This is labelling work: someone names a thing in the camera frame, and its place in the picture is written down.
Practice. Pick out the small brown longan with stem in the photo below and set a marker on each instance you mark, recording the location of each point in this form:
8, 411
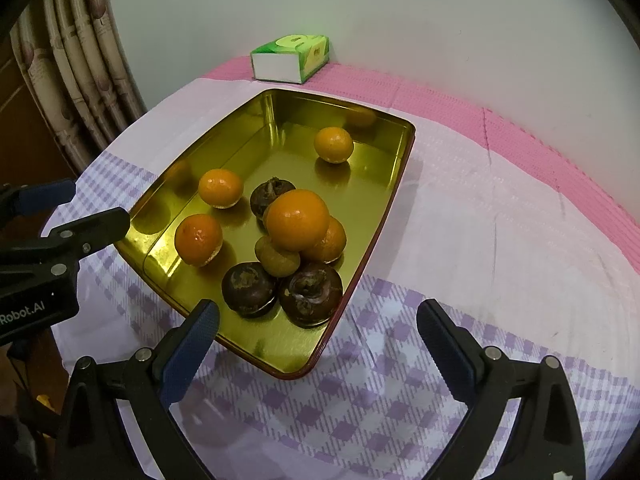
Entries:
277, 262

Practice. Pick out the orange mandarin lower in tin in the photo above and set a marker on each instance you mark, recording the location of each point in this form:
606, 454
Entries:
198, 239

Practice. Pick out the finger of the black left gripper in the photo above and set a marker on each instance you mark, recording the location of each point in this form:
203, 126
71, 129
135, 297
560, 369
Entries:
26, 200
71, 241

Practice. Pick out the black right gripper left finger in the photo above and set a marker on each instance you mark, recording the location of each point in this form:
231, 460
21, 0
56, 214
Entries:
94, 443

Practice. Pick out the dark mangosteen behind orange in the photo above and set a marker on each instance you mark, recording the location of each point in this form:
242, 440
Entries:
264, 195

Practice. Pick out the small orange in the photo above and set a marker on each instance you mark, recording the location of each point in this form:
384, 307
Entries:
297, 220
220, 188

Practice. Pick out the bamboo pattern curtain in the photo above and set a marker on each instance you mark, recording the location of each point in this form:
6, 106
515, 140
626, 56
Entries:
74, 66

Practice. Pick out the dark brown mangosteen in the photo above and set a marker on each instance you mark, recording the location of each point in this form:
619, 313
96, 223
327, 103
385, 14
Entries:
248, 289

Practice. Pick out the orange mandarin right in tin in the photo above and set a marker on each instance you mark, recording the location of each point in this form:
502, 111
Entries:
331, 246

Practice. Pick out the orange mandarin upper in tin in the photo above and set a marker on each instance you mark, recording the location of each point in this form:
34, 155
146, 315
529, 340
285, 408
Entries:
334, 145

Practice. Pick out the orange mandarin in tin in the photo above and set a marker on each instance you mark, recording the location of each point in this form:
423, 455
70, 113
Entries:
331, 246
334, 145
198, 239

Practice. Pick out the green white tissue box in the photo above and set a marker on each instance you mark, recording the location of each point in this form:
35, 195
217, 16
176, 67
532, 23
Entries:
292, 58

